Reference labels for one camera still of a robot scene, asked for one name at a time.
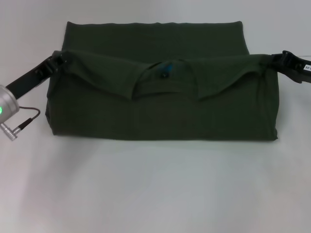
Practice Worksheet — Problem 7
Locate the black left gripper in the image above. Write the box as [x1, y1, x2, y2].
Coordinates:
[4, 53, 68, 100]

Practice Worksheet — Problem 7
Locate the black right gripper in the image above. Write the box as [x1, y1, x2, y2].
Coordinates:
[267, 50, 311, 85]

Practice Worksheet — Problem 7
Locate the dark green FREE t-shirt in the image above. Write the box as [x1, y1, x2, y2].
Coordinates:
[45, 21, 279, 142]

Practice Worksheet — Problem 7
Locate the dark left gripper cable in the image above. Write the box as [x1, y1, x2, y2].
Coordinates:
[0, 105, 41, 137]

